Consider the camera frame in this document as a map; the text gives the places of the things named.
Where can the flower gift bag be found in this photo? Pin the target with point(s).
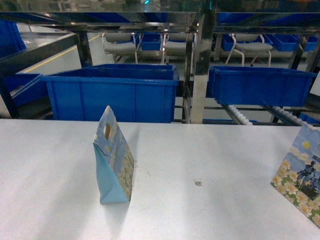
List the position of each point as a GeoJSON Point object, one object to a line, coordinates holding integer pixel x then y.
{"type": "Point", "coordinates": [114, 161]}
{"type": "Point", "coordinates": [298, 176]}

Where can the large blue bin near table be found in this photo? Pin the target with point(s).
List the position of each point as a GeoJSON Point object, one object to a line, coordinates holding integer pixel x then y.
{"type": "Point", "coordinates": [134, 95]}

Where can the grey chair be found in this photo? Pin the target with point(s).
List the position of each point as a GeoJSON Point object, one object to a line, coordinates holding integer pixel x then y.
{"type": "Point", "coordinates": [120, 44]}
{"type": "Point", "coordinates": [255, 43]}

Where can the blue bin on rollers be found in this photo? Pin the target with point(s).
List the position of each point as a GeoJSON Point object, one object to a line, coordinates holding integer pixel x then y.
{"type": "Point", "coordinates": [265, 86]}

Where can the grey chair right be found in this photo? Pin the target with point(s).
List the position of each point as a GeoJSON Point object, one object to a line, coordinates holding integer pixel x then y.
{"type": "Point", "coordinates": [255, 43]}

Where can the steel rack vertical post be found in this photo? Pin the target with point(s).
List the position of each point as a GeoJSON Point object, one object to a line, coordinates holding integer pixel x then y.
{"type": "Point", "coordinates": [202, 60]}

